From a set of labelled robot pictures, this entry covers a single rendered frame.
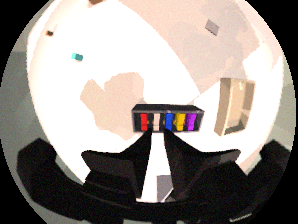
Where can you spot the beige open tray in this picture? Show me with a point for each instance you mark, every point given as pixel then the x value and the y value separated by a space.
pixel 236 100

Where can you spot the orange-brown block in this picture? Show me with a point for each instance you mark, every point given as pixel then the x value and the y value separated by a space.
pixel 95 1

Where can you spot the small teal block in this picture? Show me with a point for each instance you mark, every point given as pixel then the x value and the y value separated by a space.
pixel 77 56

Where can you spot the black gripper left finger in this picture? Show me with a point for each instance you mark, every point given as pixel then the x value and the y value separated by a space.
pixel 133 162

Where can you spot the small brown block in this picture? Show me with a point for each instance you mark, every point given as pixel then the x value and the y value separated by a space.
pixel 49 33

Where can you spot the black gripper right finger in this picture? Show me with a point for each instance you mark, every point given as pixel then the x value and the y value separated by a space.
pixel 186 163

